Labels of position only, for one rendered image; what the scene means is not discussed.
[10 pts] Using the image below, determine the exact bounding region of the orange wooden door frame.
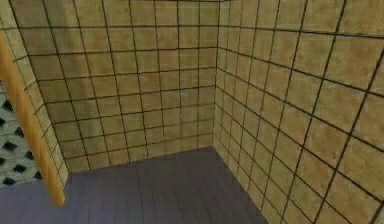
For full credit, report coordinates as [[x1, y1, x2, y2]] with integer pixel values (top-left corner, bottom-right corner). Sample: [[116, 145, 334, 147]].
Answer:
[[0, 31, 66, 207]]

